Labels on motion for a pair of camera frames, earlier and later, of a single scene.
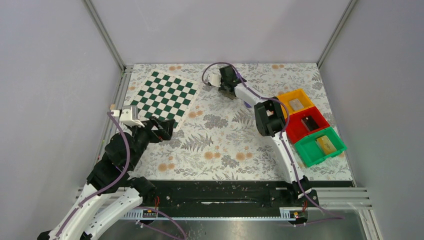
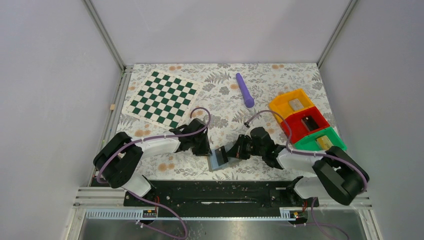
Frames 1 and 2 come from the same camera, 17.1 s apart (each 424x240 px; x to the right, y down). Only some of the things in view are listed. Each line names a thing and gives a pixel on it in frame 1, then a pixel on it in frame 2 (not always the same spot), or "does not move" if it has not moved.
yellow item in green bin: [325, 144] does not move
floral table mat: [215, 138] does not move
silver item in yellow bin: [296, 104] does not move
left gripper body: [147, 132] to [200, 145]
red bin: [295, 127] does not move
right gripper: [222, 88] to [235, 151]
